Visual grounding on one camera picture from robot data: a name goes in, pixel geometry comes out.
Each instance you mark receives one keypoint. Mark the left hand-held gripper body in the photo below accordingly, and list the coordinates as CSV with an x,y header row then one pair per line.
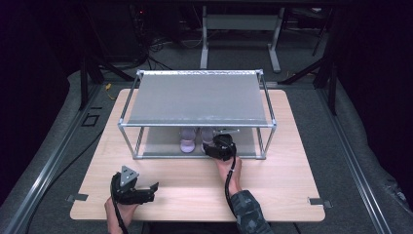
x,y
126,191

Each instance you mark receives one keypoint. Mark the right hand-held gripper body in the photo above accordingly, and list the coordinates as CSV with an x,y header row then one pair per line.
x,y
224,146

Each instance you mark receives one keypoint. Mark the purple sandal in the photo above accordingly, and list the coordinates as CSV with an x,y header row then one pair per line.
x,y
188,143
206,135

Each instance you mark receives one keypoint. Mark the grey metal shoe rack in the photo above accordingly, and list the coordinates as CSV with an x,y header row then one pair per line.
x,y
198,99

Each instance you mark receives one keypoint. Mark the person's left hand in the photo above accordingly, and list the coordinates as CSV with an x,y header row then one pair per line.
x,y
125,211

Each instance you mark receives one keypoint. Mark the person's right hand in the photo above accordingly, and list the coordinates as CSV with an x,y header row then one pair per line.
x,y
233,175

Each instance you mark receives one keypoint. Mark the yellow plug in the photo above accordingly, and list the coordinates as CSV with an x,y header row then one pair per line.
x,y
108,86

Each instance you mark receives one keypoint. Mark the black metal stand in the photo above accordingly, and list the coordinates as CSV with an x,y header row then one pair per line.
x,y
87,81
331,81

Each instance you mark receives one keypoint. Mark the aluminium floor rail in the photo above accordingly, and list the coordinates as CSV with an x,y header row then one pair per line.
x,y
354,156
48,169

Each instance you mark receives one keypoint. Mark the black floor socket frame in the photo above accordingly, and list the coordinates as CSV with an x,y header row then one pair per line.
x,y
83,121

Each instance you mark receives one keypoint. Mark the white metal desk frame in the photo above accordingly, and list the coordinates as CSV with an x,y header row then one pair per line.
x,y
240,22

